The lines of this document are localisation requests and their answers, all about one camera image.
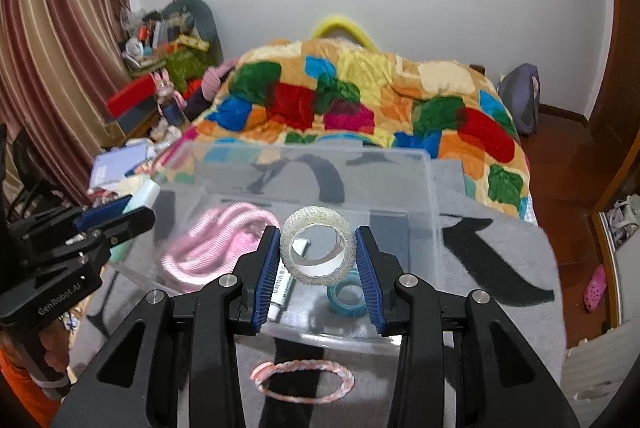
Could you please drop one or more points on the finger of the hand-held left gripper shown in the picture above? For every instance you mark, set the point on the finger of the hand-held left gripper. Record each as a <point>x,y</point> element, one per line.
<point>132,223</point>
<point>102,213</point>

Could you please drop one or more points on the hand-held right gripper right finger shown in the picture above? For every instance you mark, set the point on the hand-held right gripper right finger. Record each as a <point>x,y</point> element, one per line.
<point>369,278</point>

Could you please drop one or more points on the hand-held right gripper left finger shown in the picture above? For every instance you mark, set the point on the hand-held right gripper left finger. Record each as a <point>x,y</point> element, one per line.
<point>267,273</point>

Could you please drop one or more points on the clear lace tape roll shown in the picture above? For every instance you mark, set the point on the clear lace tape roll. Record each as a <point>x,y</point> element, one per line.
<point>320,214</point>

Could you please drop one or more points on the clear plastic storage box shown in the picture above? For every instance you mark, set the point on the clear plastic storage box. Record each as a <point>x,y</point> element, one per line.
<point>400,188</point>

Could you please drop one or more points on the person's left hand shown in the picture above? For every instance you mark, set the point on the person's left hand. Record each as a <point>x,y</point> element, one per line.
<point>56,342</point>

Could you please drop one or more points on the white tube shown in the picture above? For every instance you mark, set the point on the white tube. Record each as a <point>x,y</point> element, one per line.
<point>280,293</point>

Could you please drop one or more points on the pale green box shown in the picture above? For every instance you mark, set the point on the pale green box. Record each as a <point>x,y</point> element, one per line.
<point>145,195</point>

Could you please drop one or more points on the blue tape roll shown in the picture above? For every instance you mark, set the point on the blue tape roll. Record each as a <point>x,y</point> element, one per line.
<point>350,311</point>

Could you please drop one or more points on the purple box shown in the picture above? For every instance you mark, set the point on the purple box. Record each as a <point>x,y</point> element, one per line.
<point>120,162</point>

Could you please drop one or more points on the red box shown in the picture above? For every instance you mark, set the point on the red box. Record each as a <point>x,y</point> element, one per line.
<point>130,95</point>

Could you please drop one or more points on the pink rabbit-ear bottle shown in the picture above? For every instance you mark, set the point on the pink rabbit-ear bottle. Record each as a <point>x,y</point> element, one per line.
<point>170,105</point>

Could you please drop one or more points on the green bag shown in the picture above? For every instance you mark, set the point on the green bag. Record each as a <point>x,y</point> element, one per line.
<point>187,67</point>

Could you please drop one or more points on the pink plush garment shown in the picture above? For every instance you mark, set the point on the pink plush garment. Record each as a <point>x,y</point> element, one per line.
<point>217,77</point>

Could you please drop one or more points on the striped curtain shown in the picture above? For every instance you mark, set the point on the striped curtain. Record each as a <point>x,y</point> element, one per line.
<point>50,32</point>

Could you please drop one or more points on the colourful patchwork blanket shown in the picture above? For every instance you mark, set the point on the colourful patchwork blanket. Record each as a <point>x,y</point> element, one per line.
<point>350,82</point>

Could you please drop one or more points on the grey chair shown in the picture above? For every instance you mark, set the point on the grey chair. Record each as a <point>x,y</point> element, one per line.
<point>200,15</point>

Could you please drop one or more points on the pink clog shoe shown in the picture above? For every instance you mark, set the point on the pink clog shoe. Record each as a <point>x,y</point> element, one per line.
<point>595,288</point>

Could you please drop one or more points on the purple backpack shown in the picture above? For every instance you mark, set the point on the purple backpack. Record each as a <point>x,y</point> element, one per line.
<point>520,97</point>

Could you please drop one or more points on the white shoes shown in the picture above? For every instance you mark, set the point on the white shoes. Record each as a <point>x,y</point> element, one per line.
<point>622,220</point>

